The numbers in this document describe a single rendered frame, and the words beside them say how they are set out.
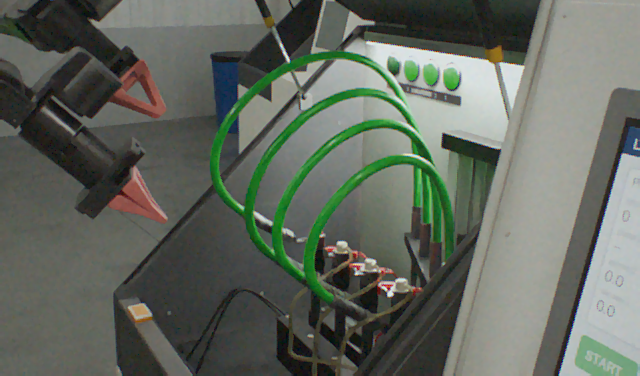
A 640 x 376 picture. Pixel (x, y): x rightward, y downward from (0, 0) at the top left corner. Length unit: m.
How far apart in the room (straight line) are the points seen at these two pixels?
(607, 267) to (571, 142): 0.14
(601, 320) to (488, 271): 0.17
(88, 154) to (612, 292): 0.59
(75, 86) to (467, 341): 0.55
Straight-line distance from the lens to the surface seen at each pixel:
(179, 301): 1.51
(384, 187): 1.53
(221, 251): 1.50
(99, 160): 0.91
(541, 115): 0.86
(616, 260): 0.78
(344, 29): 4.09
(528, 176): 0.86
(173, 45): 8.11
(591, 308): 0.79
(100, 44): 1.07
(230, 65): 7.25
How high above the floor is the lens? 1.55
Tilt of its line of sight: 14 degrees down
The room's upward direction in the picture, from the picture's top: 1 degrees clockwise
